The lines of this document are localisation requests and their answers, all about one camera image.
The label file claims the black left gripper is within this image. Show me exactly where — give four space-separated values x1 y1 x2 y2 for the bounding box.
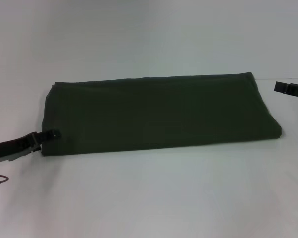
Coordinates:
0 128 63 164

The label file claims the dark green shirt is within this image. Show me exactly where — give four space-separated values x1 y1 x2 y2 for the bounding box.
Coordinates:
41 71 283 158

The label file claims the dark wrist cable with connector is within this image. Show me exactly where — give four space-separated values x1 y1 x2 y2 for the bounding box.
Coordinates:
0 173 10 189

